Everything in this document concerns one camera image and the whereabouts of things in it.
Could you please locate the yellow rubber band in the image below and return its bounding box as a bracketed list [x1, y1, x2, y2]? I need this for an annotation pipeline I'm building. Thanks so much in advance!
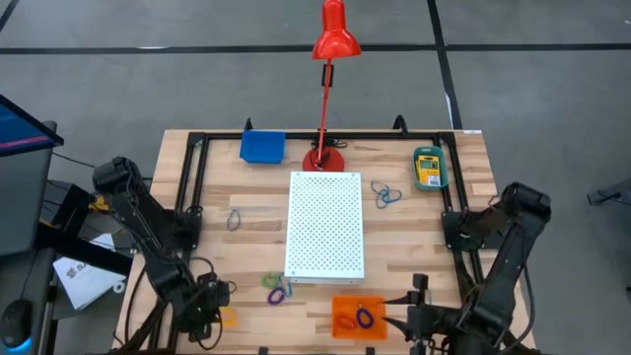
[219, 306, 240, 329]

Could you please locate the white perforated metal shelf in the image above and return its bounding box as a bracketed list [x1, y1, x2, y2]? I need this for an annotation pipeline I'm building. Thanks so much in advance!
[284, 171, 367, 286]

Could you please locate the small white paper sheet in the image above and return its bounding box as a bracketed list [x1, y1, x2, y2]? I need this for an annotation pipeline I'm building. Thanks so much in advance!
[88, 232, 117, 252]

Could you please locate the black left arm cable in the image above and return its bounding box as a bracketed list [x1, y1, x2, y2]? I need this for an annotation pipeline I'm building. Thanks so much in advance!
[111, 260, 154, 349]

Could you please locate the monitor with blue screen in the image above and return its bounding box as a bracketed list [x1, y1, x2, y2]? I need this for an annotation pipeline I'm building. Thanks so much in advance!
[0, 93, 65, 159]

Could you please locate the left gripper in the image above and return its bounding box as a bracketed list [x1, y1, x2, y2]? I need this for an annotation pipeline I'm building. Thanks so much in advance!
[184, 278, 233, 342]

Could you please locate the black lamp cable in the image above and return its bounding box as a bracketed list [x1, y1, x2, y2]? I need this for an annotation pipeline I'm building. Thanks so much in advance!
[309, 137, 349, 152]

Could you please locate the grey chair base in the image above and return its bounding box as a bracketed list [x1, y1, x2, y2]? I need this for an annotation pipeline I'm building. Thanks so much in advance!
[587, 177, 631, 207]

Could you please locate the blue plastic basket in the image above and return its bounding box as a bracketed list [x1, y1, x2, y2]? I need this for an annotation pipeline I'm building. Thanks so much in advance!
[239, 129, 288, 166]

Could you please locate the white printed paper sheet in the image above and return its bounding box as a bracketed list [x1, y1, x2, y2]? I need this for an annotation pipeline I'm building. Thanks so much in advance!
[52, 255, 127, 312]

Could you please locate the grey desk cabinet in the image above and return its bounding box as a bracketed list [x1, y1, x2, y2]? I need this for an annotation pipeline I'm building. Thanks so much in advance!
[0, 120, 58, 256]

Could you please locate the teal plastic basket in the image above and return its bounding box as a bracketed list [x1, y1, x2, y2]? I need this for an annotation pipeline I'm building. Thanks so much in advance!
[411, 146, 451, 192]

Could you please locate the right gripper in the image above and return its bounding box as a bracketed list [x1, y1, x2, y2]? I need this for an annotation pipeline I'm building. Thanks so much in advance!
[382, 273, 462, 355]

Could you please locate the red desk lamp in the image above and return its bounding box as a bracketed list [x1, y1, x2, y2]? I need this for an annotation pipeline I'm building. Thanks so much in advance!
[302, 0, 363, 174]

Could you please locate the black equipment box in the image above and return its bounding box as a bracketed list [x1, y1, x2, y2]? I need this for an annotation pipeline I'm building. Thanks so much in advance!
[41, 180, 96, 234]

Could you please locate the orange plastic basket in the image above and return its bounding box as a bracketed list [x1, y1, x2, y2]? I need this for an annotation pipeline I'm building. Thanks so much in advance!
[330, 294, 388, 341]

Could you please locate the yellow green crayon box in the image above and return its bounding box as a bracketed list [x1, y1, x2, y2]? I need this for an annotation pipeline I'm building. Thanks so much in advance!
[416, 155, 443, 188]

